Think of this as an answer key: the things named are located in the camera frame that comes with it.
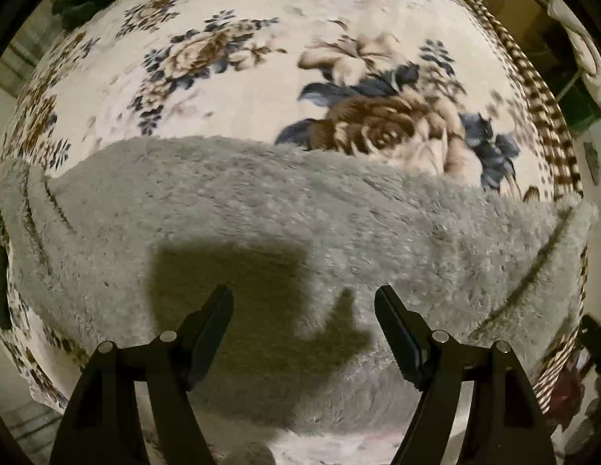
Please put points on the floral bed blanket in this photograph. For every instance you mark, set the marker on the floral bed blanket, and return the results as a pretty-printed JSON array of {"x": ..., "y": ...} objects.
[{"x": 416, "y": 85}]

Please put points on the brown cardboard box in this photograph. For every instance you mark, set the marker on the brown cardboard box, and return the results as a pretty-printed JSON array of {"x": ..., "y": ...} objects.
[{"x": 526, "y": 20}]

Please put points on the grey fluffy fleece pants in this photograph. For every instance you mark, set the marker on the grey fluffy fleece pants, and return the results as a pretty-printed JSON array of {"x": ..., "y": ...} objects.
[{"x": 134, "y": 238}]

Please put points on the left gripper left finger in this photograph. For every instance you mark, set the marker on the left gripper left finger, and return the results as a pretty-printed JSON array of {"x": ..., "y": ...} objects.
[{"x": 101, "y": 424}]

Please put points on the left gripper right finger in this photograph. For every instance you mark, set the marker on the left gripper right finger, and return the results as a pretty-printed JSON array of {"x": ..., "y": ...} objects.
[{"x": 505, "y": 423}]

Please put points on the chair piled with clothes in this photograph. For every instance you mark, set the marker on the chair piled with clothes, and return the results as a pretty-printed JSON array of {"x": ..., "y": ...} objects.
[{"x": 579, "y": 109}]

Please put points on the brown checkered underblanket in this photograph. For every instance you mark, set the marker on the brown checkered underblanket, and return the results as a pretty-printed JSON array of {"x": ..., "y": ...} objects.
[{"x": 565, "y": 177}]

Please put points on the white jacket on chair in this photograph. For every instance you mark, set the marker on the white jacket on chair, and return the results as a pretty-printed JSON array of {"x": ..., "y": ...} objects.
[{"x": 587, "y": 54}]

